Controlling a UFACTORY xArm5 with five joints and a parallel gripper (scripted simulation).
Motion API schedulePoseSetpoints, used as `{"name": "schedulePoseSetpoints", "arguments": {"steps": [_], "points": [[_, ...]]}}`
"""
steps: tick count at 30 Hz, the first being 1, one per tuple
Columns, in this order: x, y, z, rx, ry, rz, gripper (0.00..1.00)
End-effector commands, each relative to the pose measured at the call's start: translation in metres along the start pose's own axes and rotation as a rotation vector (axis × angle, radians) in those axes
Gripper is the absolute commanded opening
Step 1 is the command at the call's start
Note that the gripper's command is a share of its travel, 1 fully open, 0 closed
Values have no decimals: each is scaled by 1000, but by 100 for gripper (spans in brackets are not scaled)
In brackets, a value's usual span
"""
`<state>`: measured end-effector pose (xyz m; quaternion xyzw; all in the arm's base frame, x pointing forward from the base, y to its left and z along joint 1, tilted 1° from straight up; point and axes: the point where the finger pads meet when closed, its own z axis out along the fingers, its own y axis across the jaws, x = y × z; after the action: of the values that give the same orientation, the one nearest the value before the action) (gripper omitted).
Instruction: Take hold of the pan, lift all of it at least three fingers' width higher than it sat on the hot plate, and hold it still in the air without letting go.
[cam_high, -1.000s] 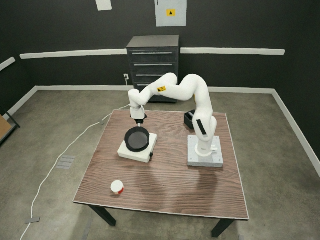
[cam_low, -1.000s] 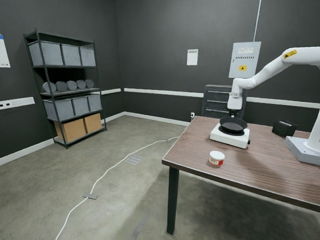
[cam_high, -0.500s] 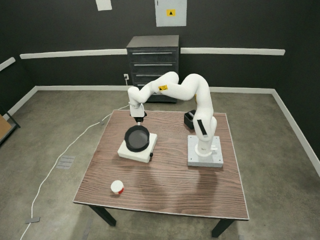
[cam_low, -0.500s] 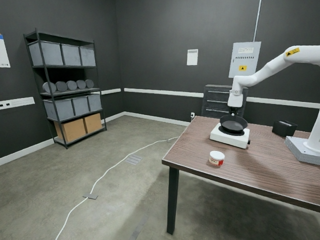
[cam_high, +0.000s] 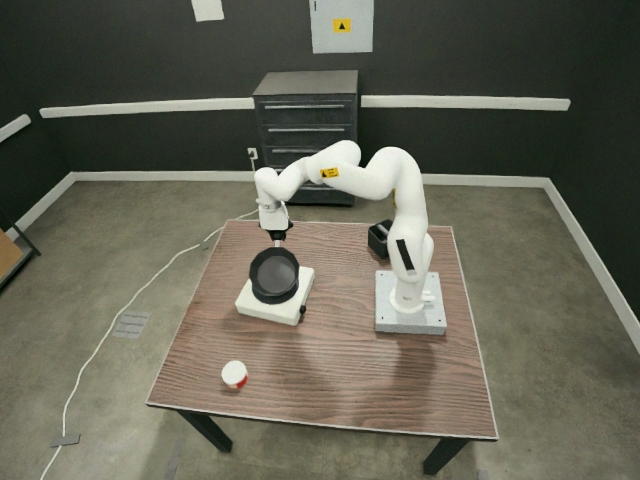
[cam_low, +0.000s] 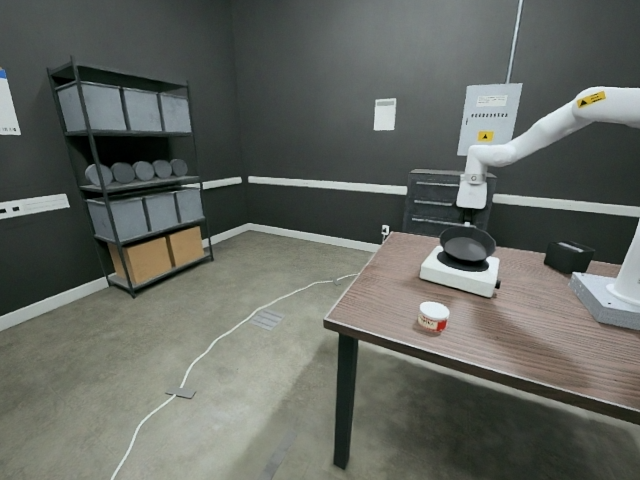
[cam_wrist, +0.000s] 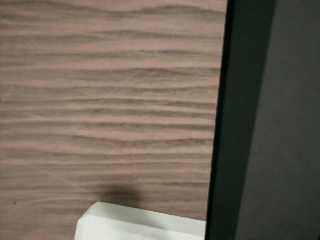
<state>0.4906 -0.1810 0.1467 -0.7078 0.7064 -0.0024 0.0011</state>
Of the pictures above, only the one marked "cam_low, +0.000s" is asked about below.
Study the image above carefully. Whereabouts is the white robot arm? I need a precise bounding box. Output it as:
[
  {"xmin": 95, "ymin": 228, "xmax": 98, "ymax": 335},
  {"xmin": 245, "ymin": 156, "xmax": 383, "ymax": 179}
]
[{"xmin": 460, "ymin": 87, "xmax": 640, "ymax": 306}]

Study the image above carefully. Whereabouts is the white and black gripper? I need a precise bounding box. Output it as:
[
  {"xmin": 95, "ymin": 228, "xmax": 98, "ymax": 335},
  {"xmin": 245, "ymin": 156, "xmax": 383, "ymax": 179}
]
[{"xmin": 452, "ymin": 180, "xmax": 489, "ymax": 225}]

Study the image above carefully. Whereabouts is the black rectangular box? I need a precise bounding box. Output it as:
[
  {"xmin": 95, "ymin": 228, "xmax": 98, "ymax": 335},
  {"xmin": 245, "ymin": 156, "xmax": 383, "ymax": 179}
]
[{"xmin": 544, "ymin": 241, "xmax": 595, "ymax": 274}]

